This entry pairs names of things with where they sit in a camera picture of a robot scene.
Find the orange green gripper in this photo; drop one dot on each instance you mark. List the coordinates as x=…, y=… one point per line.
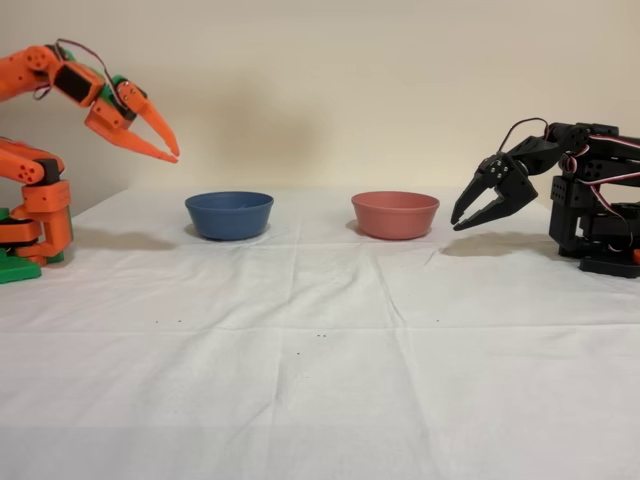
x=111, y=120

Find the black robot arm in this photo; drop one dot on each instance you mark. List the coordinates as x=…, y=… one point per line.
x=590, y=220

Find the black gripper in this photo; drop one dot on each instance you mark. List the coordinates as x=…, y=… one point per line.
x=515, y=187

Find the pink bowl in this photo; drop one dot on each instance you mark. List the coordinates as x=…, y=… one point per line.
x=395, y=220

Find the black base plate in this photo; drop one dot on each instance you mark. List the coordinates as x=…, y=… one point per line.
x=610, y=266

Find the blue bowl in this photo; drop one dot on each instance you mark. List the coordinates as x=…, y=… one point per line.
x=229, y=220

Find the orange green robot arm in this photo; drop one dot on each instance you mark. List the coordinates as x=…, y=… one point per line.
x=20, y=75

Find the white tablecloth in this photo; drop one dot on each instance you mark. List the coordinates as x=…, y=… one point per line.
x=320, y=400

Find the green base plate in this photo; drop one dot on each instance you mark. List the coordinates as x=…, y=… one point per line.
x=17, y=272

